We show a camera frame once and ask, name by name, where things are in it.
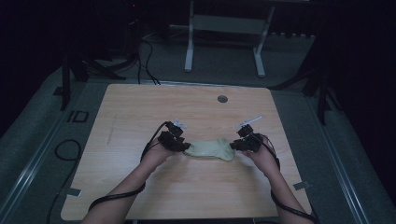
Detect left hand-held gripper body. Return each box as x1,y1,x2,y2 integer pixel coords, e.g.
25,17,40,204
157,118,191,154

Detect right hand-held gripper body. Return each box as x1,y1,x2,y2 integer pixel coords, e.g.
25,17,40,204
229,115,264,154

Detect beige sock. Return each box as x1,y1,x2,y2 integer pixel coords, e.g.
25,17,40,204
183,137,236,162

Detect person's left hand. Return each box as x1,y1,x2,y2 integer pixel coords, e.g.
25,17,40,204
140,139,176,171

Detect person's right hand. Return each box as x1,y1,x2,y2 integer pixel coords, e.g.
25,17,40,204
243,142,280,176

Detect grey tape piece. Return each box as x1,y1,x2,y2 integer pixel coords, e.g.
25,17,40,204
65,187,83,198
292,180,312,191

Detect black metal stand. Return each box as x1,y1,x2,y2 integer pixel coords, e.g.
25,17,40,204
269,36,342,126
59,52,127,112

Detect black power strip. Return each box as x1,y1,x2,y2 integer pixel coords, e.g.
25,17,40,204
269,30,316,39

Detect dark computer tower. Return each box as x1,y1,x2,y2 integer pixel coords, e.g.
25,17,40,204
123,0,145,59

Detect left hand-held gripper cable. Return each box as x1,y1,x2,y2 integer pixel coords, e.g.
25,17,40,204
87,120,171,213

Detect hand-held gripper cable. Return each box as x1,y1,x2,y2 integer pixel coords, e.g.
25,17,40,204
255,133,319,224
87,120,171,213

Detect right hand-held gripper cable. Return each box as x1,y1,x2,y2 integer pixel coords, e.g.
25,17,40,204
255,133,319,224

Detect black cables behind table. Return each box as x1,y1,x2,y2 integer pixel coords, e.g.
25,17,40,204
135,34,162,86

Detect metal floor rail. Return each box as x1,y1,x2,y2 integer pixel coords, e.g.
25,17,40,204
305,95,372,224
0,116,73,220

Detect white metal desk frame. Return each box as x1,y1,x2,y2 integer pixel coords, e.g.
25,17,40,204
169,0,276,78

